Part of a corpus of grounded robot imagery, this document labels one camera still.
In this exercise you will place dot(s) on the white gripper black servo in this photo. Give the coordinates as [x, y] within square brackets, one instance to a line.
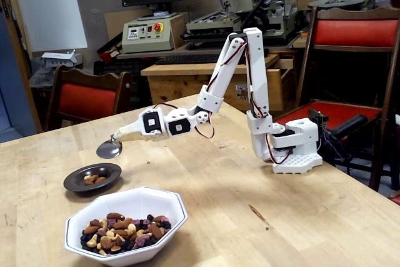
[144, 129]

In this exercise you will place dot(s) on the bent metal spoon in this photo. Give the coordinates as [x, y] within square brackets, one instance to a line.
[109, 149]

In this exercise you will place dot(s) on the small scooped nut portion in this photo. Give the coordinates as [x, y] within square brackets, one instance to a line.
[93, 179]

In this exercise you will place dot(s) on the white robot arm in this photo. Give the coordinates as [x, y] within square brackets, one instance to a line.
[306, 145]

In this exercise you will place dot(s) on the cream masking tape wrap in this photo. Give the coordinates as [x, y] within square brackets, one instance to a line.
[129, 134]

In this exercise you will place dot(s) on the wooden workbench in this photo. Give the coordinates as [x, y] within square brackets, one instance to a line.
[175, 68]

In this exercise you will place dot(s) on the black plastic crate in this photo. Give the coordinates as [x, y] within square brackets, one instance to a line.
[118, 67]

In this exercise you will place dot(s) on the wooden chair red backrest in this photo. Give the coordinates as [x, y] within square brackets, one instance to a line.
[87, 99]

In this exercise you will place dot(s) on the black keyboard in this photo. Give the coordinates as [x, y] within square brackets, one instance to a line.
[190, 58]

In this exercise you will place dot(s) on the white octagonal bowl blue rim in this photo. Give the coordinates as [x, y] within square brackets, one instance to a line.
[156, 201]

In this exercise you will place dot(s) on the beige control box red button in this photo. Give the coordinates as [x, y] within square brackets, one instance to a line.
[147, 37]

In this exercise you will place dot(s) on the dark metal plate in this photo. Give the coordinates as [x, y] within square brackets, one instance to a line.
[75, 182]

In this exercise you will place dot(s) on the brown cardboard sheet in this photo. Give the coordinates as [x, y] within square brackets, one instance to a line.
[114, 26]

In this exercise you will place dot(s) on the white paper model box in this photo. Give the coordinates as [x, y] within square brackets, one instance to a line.
[57, 58]

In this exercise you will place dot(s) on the mixed nuts and raisins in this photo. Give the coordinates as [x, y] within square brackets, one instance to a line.
[125, 235]

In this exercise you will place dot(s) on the grey board panel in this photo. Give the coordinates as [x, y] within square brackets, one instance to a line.
[93, 1]

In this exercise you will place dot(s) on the black controller circuit board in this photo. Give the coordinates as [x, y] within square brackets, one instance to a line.
[317, 117]

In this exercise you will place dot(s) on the wooden folding chair red cushions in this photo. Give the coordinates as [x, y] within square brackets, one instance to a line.
[353, 32]

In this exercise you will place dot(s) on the red object at table edge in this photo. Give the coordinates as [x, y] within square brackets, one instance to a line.
[396, 199]

